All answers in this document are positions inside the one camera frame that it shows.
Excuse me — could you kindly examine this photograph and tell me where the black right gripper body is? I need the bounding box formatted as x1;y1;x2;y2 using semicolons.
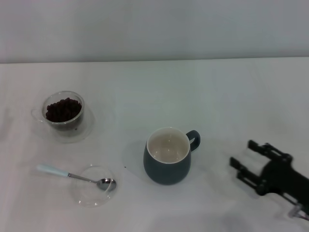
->
257;156;309;213

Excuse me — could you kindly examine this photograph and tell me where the dark green ceramic mug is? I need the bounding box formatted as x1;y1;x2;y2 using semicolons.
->
143;127;201;186

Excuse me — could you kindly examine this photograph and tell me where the clear double-walled glass cup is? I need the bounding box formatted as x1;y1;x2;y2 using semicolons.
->
30;90;85;132

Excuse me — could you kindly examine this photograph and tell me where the pile of coffee beans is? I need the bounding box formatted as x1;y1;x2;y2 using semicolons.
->
45;97;82;123

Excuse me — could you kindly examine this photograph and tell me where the small clear glass dish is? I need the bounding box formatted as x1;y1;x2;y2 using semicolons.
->
72;165;119;208

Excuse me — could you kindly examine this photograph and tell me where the clear glass saucer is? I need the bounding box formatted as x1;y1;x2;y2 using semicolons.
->
42;106;95;145

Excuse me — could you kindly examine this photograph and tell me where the silver cable connector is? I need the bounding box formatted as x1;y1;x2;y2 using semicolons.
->
287;204;309;221

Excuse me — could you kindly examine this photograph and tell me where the blue-handled metal spoon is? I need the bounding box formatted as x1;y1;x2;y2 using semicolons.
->
36;164;117;191

